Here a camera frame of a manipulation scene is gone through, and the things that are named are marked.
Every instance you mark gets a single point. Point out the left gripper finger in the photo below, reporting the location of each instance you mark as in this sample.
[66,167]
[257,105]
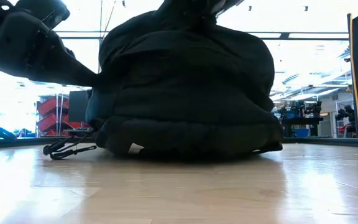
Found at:
[67,68]

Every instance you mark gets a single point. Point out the black backpack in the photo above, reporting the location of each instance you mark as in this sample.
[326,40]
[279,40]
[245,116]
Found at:
[182,93]

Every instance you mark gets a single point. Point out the black monitor screen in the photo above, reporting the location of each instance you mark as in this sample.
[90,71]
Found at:
[78,105]

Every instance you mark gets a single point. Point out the red storage bins rack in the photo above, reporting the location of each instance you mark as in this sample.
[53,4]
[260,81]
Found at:
[50,107]

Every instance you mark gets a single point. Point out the distant black robot station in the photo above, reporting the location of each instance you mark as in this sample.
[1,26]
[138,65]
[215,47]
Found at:
[300,119]

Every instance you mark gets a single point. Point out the distant robot arms with red part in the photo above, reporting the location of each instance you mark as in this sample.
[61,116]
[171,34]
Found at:
[348,112]

